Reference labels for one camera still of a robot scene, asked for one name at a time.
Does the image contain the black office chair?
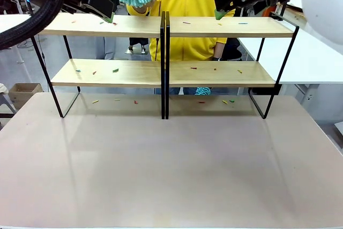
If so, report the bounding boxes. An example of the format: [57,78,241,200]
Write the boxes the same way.
[221,37,242,61]

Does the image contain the grey stool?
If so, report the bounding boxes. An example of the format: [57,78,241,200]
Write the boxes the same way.
[0,94,17,119]

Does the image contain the brown cardboard box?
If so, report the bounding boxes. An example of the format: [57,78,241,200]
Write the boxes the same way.
[8,83,44,110]

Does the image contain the background person grey trousers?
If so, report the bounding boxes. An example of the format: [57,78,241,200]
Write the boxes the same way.
[79,0,127,60]

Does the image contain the small white table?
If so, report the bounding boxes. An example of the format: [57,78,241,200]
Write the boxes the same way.
[0,13,32,34]

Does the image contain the wooden shelf black metal frame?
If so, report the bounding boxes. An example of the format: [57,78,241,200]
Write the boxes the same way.
[165,11,300,120]
[31,11,167,120]

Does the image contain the black corrugated cable conduit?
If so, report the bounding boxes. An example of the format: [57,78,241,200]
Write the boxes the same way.
[0,0,68,50]

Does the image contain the large white table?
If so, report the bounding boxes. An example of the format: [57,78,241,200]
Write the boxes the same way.
[237,11,343,104]

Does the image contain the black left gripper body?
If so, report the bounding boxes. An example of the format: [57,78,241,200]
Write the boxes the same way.
[85,0,117,21]

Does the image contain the person's left forearm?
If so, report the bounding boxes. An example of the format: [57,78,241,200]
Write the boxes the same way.
[214,41,228,59]

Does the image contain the person's right hand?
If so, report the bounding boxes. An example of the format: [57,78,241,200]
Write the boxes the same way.
[140,0,162,10]

